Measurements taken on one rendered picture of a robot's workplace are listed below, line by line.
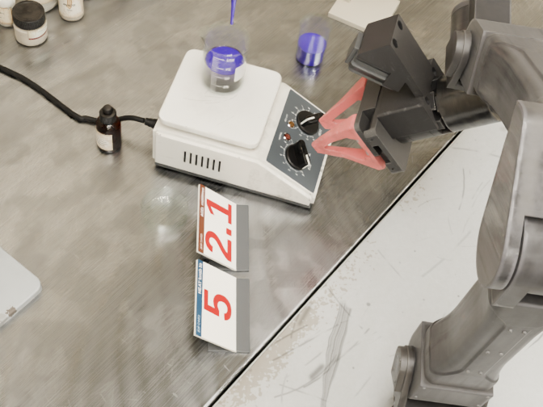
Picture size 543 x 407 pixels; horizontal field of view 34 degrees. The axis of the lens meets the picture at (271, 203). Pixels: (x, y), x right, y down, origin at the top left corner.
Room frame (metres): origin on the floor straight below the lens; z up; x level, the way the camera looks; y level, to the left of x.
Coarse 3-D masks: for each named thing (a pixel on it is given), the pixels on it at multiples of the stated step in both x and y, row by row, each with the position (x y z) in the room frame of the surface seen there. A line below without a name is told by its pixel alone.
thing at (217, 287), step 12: (204, 264) 0.49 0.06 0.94; (204, 276) 0.48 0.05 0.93; (216, 276) 0.48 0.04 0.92; (228, 276) 0.49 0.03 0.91; (204, 288) 0.46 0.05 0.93; (216, 288) 0.47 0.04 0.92; (228, 288) 0.48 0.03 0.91; (204, 300) 0.45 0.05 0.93; (216, 300) 0.46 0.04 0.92; (228, 300) 0.46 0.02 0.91; (204, 312) 0.43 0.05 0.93; (216, 312) 0.44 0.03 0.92; (228, 312) 0.45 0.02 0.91; (204, 324) 0.42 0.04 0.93; (216, 324) 0.43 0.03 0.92; (228, 324) 0.44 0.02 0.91; (216, 336) 0.41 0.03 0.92; (228, 336) 0.42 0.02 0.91
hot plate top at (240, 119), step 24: (192, 72) 0.71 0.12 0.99; (264, 72) 0.74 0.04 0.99; (168, 96) 0.67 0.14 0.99; (192, 96) 0.68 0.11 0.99; (216, 96) 0.68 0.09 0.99; (240, 96) 0.69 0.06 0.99; (264, 96) 0.70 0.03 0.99; (168, 120) 0.63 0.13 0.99; (192, 120) 0.64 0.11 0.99; (216, 120) 0.65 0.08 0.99; (240, 120) 0.65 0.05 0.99; (264, 120) 0.66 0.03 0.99; (240, 144) 0.62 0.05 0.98
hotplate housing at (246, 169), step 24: (168, 144) 0.63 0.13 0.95; (192, 144) 0.62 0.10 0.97; (216, 144) 0.63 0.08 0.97; (264, 144) 0.64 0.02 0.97; (168, 168) 0.63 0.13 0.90; (192, 168) 0.62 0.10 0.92; (216, 168) 0.62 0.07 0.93; (240, 168) 0.62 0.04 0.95; (264, 168) 0.62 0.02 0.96; (264, 192) 0.62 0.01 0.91; (288, 192) 0.61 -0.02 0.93
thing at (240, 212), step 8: (240, 208) 0.59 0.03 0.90; (248, 208) 0.60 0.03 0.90; (240, 216) 0.58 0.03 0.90; (248, 216) 0.58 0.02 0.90; (240, 224) 0.57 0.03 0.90; (248, 224) 0.57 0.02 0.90; (240, 232) 0.56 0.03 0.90; (248, 232) 0.56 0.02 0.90; (240, 240) 0.55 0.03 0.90; (248, 240) 0.55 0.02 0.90; (240, 248) 0.54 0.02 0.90; (248, 248) 0.54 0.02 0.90; (208, 256) 0.50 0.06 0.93; (240, 256) 0.53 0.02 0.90; (248, 256) 0.53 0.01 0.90; (216, 264) 0.51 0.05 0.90; (224, 264) 0.51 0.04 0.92; (240, 264) 0.52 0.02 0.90; (248, 264) 0.52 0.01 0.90
